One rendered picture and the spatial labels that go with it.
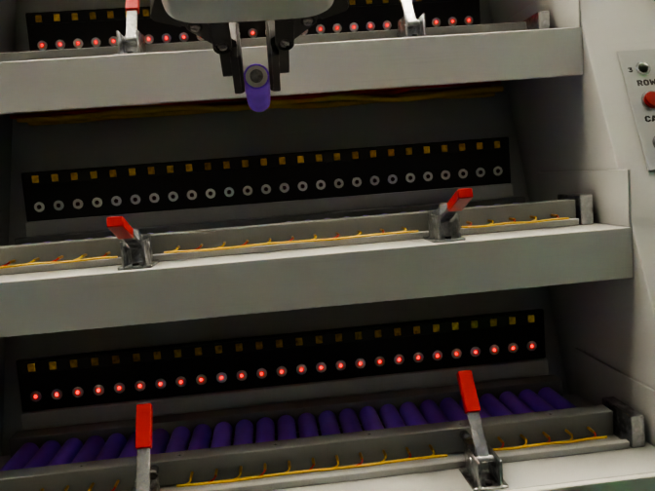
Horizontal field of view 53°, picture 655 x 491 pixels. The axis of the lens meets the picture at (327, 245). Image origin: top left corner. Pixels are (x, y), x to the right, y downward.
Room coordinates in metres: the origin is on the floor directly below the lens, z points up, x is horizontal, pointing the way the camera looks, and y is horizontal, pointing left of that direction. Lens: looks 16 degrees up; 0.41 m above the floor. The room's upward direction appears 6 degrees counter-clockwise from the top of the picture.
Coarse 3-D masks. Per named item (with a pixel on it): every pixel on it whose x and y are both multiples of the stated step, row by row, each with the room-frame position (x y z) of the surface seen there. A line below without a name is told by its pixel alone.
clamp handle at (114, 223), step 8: (120, 216) 0.46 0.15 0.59; (112, 224) 0.46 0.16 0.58; (120, 224) 0.46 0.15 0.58; (128, 224) 0.47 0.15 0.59; (112, 232) 0.47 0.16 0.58; (120, 232) 0.47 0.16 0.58; (128, 232) 0.47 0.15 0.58; (136, 232) 0.52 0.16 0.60; (128, 240) 0.50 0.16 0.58; (136, 240) 0.51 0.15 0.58
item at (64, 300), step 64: (448, 192) 0.70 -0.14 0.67; (512, 192) 0.71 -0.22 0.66; (576, 192) 0.63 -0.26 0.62; (256, 256) 0.54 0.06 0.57; (320, 256) 0.53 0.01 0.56; (384, 256) 0.53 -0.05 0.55; (448, 256) 0.54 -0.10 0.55; (512, 256) 0.55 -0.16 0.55; (576, 256) 0.55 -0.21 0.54; (0, 320) 0.52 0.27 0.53; (64, 320) 0.52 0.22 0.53; (128, 320) 0.53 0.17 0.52
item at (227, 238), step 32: (288, 224) 0.57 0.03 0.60; (320, 224) 0.57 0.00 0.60; (352, 224) 0.57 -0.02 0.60; (384, 224) 0.58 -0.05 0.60; (416, 224) 0.58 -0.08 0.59; (480, 224) 0.59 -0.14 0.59; (0, 256) 0.55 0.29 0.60; (32, 256) 0.55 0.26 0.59; (64, 256) 0.55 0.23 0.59; (96, 256) 0.56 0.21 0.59
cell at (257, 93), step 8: (256, 64) 0.40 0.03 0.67; (248, 72) 0.40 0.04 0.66; (256, 72) 0.40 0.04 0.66; (264, 72) 0.40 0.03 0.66; (248, 80) 0.40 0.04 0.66; (256, 80) 0.40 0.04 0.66; (264, 80) 0.40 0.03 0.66; (248, 88) 0.41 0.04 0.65; (256, 88) 0.40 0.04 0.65; (264, 88) 0.41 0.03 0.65; (248, 96) 0.43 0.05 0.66; (256, 96) 0.42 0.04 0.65; (264, 96) 0.43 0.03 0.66; (256, 104) 0.44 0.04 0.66; (264, 104) 0.45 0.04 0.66
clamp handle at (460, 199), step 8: (456, 192) 0.48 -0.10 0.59; (464, 192) 0.48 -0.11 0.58; (472, 192) 0.48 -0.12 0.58; (456, 200) 0.48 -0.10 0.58; (464, 200) 0.48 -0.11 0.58; (440, 208) 0.54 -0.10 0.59; (448, 208) 0.51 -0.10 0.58; (456, 208) 0.51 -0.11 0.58; (440, 216) 0.54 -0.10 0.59; (448, 216) 0.54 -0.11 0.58
